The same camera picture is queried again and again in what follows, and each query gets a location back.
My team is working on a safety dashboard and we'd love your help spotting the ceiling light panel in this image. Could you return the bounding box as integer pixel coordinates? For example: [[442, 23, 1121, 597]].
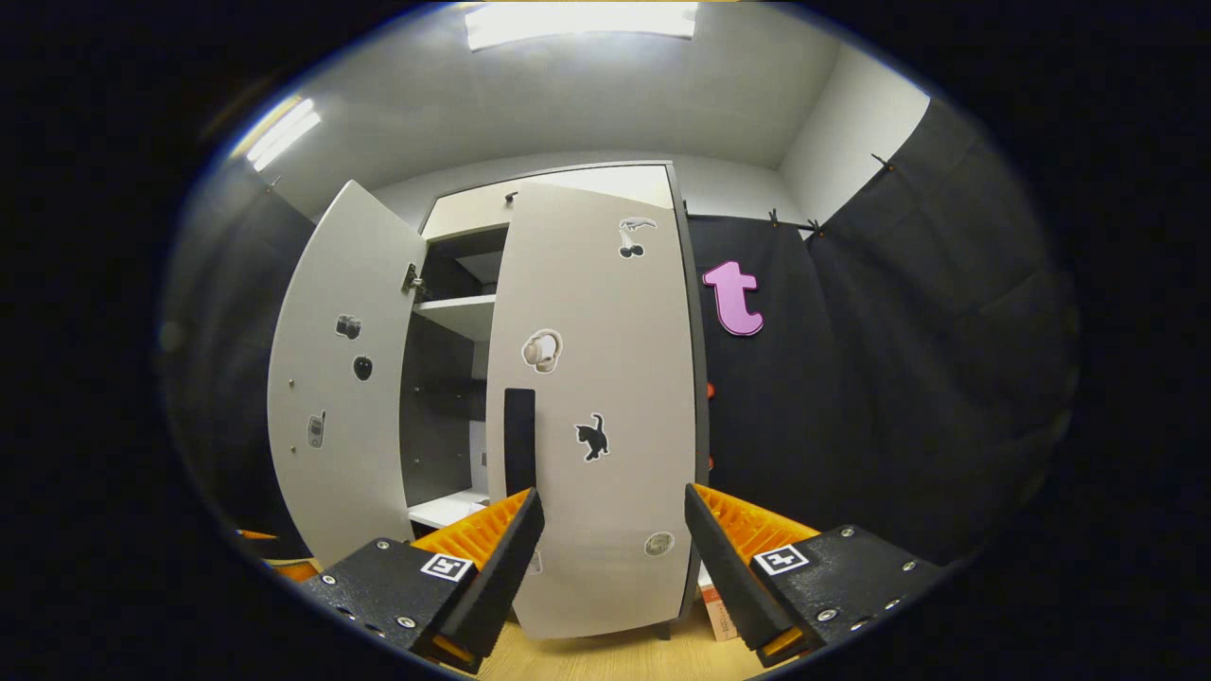
[[464, 2, 699, 53], [230, 95, 323, 173]]

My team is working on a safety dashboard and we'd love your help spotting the red brown book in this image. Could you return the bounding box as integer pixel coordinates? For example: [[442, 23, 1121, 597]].
[[698, 563, 741, 642]]

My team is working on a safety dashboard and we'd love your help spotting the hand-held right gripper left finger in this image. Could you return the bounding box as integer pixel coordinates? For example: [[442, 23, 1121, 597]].
[[298, 487, 547, 674]]

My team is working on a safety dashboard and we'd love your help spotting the cabinet door with camera sticker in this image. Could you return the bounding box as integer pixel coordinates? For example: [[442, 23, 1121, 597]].
[[267, 180, 429, 568]]

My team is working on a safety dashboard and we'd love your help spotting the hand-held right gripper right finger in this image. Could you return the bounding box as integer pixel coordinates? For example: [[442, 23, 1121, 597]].
[[683, 482, 947, 668]]

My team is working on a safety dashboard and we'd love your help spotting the cabinet door with headphone sticker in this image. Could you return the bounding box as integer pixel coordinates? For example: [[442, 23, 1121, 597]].
[[484, 180, 711, 641]]

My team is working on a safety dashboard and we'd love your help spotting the white grey shoe cabinet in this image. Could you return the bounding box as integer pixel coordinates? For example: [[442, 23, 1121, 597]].
[[397, 161, 712, 644]]

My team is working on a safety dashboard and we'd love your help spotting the black backdrop cloth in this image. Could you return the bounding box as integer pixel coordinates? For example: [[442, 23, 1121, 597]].
[[156, 95, 1084, 578]]

